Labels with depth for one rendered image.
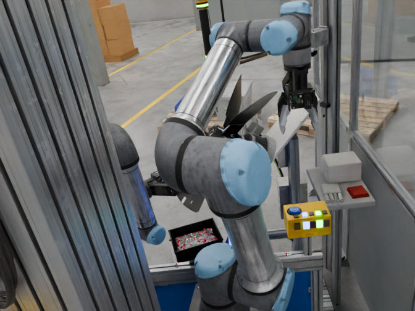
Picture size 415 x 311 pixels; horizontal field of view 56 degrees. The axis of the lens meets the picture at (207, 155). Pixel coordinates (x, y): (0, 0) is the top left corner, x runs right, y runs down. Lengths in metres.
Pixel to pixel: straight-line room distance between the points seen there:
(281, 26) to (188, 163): 0.39
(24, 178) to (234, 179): 0.32
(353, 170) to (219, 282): 1.18
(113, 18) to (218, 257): 8.85
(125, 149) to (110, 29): 8.63
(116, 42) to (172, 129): 9.05
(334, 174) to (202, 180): 1.39
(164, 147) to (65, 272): 0.28
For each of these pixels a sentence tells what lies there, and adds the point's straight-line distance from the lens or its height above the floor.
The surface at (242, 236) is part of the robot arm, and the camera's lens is 0.81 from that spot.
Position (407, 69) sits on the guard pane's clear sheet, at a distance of 1.63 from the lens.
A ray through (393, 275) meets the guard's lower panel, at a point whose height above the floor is 0.56.
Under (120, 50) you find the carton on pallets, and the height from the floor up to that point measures 0.25.
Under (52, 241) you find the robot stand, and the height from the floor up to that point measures 1.63.
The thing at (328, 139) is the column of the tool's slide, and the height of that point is 0.98.
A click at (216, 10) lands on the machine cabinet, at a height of 0.85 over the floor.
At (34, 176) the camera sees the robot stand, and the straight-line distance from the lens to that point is 0.58.
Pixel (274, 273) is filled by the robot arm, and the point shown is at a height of 1.29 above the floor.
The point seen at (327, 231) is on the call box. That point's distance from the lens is 1.53.
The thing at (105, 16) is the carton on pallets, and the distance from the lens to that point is 9.79.
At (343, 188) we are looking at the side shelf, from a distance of 2.03.
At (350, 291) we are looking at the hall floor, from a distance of 2.70.
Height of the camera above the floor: 1.97
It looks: 27 degrees down
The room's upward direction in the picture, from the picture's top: 9 degrees counter-clockwise
